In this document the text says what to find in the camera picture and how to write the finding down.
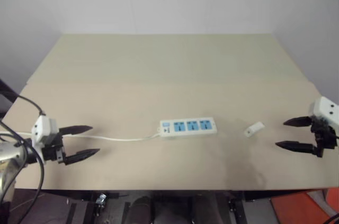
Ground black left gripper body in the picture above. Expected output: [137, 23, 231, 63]
[42, 133, 67, 166]

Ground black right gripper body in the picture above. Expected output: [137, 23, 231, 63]
[310, 115, 339, 158]

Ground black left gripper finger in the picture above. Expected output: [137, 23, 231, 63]
[58, 125, 93, 137]
[65, 148, 101, 166]

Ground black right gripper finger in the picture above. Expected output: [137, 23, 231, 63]
[275, 140, 318, 155]
[283, 115, 314, 127]

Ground white plug adapter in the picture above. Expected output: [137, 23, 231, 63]
[244, 121, 265, 138]

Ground white power strip blue sockets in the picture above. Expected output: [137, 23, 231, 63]
[156, 118, 218, 138]

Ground orange red box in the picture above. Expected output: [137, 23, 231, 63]
[270, 188, 339, 224]

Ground black stand beside table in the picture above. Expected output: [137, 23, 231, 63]
[0, 78, 21, 119]

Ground dark rounded shape under table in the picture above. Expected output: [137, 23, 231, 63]
[128, 191, 226, 224]

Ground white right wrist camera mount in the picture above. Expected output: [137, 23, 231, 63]
[309, 96, 339, 127]

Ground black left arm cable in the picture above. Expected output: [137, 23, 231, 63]
[0, 95, 47, 211]

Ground white power strip cord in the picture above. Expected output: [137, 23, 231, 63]
[0, 131, 161, 142]

